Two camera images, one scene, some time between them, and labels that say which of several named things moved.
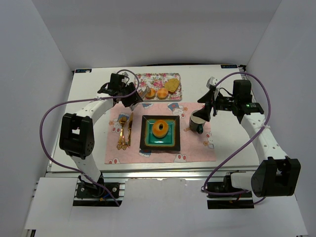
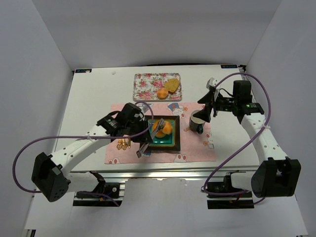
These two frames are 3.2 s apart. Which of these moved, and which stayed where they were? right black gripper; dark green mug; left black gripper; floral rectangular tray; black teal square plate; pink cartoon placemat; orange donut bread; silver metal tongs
Moved: silver metal tongs; left black gripper
Stayed: floral rectangular tray; pink cartoon placemat; dark green mug; orange donut bread; right black gripper; black teal square plate
